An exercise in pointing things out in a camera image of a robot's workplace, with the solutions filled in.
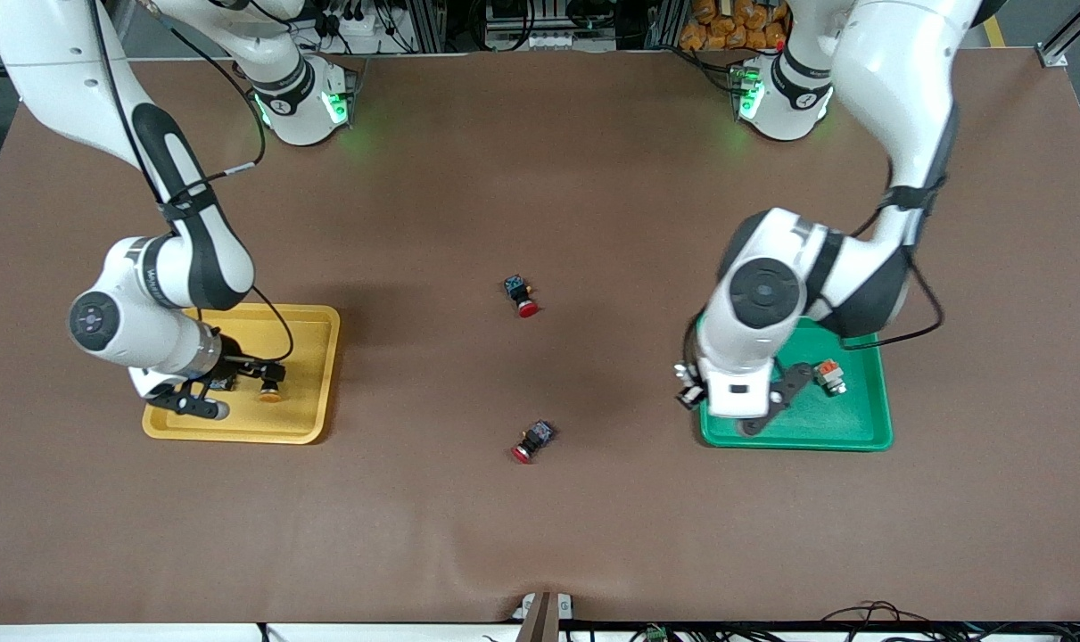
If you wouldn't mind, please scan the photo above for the white power strip with plugs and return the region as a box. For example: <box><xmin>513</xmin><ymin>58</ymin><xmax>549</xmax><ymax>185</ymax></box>
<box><xmin>321</xmin><ymin>0</ymin><xmax>391</xmax><ymax>38</ymax></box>

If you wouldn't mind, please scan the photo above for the yellow plastic tray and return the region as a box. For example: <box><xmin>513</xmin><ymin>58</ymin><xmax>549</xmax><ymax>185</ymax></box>
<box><xmin>142</xmin><ymin>301</ymin><xmax>342</xmax><ymax>445</ymax></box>

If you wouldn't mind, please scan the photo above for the brown table mat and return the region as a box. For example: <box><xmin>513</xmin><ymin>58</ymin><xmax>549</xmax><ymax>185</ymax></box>
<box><xmin>0</xmin><ymin>49</ymin><xmax>1080</xmax><ymax>625</ymax></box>

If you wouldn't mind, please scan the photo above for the orange packets pile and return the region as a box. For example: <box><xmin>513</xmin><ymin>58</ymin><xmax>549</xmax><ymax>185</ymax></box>
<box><xmin>679</xmin><ymin>0</ymin><xmax>790</xmax><ymax>52</ymax></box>

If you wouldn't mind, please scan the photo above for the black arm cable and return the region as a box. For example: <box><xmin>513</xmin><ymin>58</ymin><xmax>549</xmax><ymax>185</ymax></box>
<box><xmin>89</xmin><ymin>0</ymin><xmax>297</xmax><ymax>366</ymax></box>
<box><xmin>680</xmin><ymin>169</ymin><xmax>947</xmax><ymax>371</ymax></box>

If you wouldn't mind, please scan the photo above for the green plastic tray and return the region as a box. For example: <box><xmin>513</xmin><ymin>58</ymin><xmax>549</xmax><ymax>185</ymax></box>
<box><xmin>695</xmin><ymin>310</ymin><xmax>895</xmax><ymax>452</ymax></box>

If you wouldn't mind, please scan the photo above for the aluminium frame profile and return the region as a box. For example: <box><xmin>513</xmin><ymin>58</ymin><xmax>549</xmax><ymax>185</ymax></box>
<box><xmin>1035</xmin><ymin>0</ymin><xmax>1080</xmax><ymax>69</ymax></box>

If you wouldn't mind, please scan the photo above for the long white power strip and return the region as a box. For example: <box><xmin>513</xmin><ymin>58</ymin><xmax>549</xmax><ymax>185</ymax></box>
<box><xmin>484</xmin><ymin>29</ymin><xmax>618</xmax><ymax>52</ymax></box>

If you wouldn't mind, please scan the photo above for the grey bracket with brown post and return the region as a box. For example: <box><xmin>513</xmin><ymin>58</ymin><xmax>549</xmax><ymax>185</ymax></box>
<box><xmin>515</xmin><ymin>591</ymin><xmax>576</xmax><ymax>642</ymax></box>

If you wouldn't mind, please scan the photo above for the black cable tangle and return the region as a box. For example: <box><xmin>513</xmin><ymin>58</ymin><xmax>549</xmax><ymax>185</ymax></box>
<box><xmin>816</xmin><ymin>600</ymin><xmax>1080</xmax><ymax>642</ymax></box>

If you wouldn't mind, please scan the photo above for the red mushroom push button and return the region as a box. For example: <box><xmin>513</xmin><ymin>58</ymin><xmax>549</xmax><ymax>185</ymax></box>
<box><xmin>503</xmin><ymin>275</ymin><xmax>542</xmax><ymax>319</ymax></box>
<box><xmin>511</xmin><ymin>420</ymin><xmax>556</xmax><ymax>465</ymax></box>

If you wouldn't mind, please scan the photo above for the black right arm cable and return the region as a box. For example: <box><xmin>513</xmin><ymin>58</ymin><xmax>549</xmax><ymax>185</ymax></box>
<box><xmin>89</xmin><ymin>0</ymin><xmax>297</xmax><ymax>366</ymax></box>

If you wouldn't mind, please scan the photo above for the green button with orange block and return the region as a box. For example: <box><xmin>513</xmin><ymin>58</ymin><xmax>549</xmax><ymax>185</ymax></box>
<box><xmin>812</xmin><ymin>358</ymin><xmax>849</xmax><ymax>397</ymax></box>

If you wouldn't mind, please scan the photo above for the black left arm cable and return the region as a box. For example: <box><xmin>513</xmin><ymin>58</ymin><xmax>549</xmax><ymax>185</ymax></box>
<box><xmin>680</xmin><ymin>169</ymin><xmax>947</xmax><ymax>371</ymax></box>

